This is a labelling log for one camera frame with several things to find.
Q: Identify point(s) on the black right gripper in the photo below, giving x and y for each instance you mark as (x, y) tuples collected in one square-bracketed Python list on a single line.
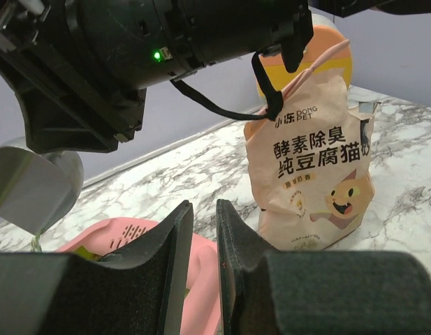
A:
[(68, 102)]

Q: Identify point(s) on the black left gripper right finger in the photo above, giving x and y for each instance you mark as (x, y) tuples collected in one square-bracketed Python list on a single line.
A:
[(267, 291)]

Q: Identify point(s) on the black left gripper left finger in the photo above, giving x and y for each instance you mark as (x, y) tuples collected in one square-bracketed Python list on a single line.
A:
[(137, 289)]

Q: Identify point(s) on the silver metal litter scoop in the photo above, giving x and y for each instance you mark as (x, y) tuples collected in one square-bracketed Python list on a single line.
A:
[(37, 190)]

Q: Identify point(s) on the peach cat litter bag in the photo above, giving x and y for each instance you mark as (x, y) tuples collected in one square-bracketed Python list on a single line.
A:
[(309, 168)]

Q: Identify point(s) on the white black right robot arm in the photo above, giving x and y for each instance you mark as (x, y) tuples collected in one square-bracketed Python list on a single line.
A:
[(142, 43)]

